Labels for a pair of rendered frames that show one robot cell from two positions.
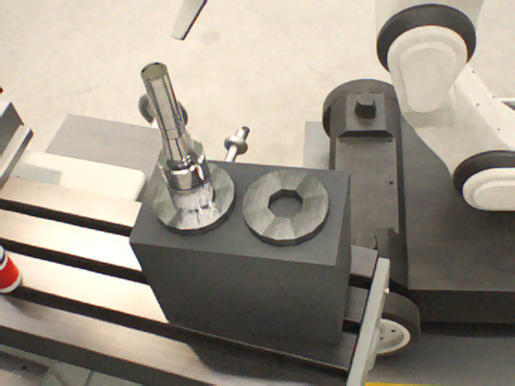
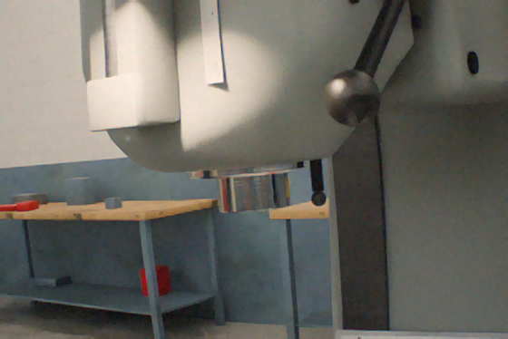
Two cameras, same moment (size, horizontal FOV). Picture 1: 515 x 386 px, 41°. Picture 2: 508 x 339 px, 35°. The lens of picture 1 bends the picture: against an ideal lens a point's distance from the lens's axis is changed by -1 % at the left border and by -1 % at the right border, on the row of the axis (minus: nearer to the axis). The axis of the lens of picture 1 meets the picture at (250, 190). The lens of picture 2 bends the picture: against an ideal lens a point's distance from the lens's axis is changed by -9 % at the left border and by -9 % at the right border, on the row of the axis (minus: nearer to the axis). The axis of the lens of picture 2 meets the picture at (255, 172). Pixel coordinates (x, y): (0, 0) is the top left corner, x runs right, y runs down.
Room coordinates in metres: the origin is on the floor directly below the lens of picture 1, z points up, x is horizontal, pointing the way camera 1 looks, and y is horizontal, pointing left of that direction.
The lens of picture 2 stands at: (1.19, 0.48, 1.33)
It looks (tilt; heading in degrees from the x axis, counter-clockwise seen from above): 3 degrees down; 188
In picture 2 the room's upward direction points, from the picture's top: 5 degrees counter-clockwise
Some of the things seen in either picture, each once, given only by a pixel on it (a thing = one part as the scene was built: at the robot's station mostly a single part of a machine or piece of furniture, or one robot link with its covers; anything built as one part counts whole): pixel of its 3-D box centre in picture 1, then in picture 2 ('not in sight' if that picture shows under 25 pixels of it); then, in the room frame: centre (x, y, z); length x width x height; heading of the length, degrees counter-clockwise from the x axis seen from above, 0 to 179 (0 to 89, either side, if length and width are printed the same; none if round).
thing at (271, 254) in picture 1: (250, 248); not in sight; (0.44, 0.01, 1.03); 0.22 x 0.12 x 0.20; 69
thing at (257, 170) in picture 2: not in sight; (250, 166); (0.61, 0.40, 1.31); 0.09 x 0.09 x 0.01
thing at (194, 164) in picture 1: (181, 157); not in sight; (0.46, 0.06, 1.19); 0.05 x 0.05 x 0.01
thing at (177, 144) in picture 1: (167, 115); not in sight; (0.46, 0.06, 1.25); 0.03 x 0.03 x 0.11
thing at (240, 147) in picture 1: (230, 158); not in sight; (1.02, 0.03, 0.51); 0.22 x 0.06 x 0.06; 153
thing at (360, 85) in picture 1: (364, 115); not in sight; (1.08, -0.30, 0.50); 0.20 x 0.05 x 0.20; 75
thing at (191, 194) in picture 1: (188, 177); not in sight; (0.46, 0.06, 1.16); 0.05 x 0.05 x 0.06
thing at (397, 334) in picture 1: (365, 323); not in sight; (0.56, -0.16, 0.50); 0.20 x 0.05 x 0.20; 75
